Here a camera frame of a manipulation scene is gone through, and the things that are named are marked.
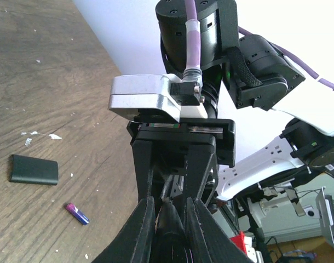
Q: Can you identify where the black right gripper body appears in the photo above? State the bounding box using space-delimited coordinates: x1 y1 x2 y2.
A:
126 118 235 167

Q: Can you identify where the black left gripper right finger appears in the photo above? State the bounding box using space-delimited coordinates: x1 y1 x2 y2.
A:
186 197 252 263

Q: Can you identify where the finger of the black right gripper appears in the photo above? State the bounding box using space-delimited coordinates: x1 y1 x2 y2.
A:
132 140 154 201
183 135 218 205

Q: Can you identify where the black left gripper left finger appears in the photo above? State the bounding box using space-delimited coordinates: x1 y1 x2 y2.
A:
93 197 156 262

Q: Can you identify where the black remote control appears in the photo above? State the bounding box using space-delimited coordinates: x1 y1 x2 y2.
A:
154 175 194 263

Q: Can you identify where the purple AAA battery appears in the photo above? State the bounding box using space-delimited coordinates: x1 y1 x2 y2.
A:
65 203 90 225

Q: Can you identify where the black battery compartment cover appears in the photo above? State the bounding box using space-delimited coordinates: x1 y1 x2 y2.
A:
10 155 59 185

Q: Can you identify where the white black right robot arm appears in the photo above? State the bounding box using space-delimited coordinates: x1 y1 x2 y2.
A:
128 1 334 201

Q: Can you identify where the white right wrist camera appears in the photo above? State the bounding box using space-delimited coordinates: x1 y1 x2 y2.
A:
108 74 208 123

